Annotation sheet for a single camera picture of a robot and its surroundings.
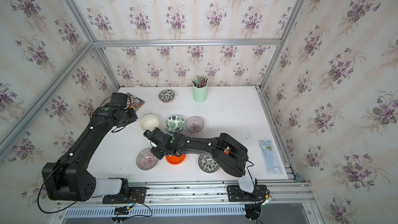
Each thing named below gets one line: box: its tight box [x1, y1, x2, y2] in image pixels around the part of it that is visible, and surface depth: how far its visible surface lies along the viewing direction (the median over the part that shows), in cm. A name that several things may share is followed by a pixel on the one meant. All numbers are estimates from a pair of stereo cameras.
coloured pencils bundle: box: [191, 75, 209, 88], surface depth 106 cm
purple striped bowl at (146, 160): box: [136, 147, 159, 171], surface depth 84 cm
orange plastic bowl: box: [165, 154, 187, 166], surface depth 82 cm
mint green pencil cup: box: [192, 83, 208, 104], surface depth 107 cm
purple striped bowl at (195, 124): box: [185, 116, 205, 133], surface depth 98 cm
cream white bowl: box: [140, 114, 160, 132], surface depth 95 cm
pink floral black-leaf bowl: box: [158, 89, 176, 103], surface depth 113 cm
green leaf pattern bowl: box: [164, 115, 186, 134], surface depth 97 cm
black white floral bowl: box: [197, 154, 220, 174], surface depth 83 cm
